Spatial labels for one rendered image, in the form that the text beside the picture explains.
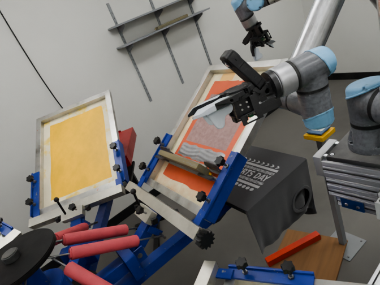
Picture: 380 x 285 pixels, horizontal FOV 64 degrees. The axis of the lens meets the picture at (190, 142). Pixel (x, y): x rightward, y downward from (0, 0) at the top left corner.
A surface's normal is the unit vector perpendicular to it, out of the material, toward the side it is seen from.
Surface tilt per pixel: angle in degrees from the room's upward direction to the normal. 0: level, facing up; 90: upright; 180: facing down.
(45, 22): 90
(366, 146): 72
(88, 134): 32
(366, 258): 0
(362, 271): 0
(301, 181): 91
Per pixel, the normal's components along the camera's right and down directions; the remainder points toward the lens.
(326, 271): -0.36, -0.85
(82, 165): -0.25, -0.51
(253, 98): 0.22, 0.19
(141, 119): 0.55, 0.15
